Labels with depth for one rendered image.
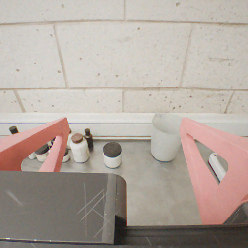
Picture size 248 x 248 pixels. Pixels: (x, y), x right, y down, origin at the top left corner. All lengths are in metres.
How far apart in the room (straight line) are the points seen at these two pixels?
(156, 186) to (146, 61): 0.44
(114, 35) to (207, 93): 0.42
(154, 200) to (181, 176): 0.14
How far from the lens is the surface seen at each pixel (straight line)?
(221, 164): 0.66
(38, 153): 0.66
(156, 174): 0.60
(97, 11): 0.58
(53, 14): 0.62
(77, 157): 0.62
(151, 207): 0.53
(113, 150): 0.57
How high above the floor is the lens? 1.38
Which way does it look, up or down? 37 degrees down
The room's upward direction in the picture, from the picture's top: straight up
